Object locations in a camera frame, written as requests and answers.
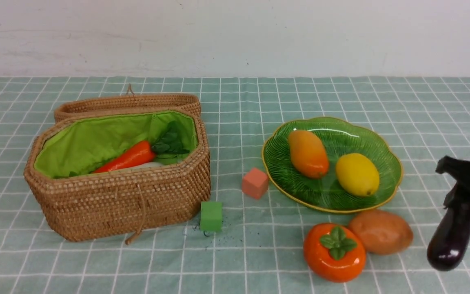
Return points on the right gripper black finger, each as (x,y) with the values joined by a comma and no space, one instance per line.
(457,168)
(457,202)

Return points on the dark purple eggplant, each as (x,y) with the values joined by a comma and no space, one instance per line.
(449,243)

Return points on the brown potato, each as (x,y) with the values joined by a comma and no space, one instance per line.
(381,233)

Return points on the yellow lemon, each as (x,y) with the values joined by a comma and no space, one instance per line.
(357,175)

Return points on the orange persimmon green calyx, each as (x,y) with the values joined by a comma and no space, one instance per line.
(334,253)

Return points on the orange yellow mango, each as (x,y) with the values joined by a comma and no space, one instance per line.
(308,154)

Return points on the orange carrot green leaves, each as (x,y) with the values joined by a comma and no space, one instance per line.
(144,151)

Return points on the white radish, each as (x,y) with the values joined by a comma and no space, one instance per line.
(149,165)

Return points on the green glass leaf plate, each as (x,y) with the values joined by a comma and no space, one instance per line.
(339,137)

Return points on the orange foam cube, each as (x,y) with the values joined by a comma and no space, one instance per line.
(255,183)

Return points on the green foam cube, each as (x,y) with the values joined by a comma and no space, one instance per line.
(211,216)

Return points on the woven wicker basket lid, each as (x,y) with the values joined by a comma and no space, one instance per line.
(187,102)

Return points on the woven wicker basket green lining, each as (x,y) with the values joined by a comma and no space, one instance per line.
(80,204)

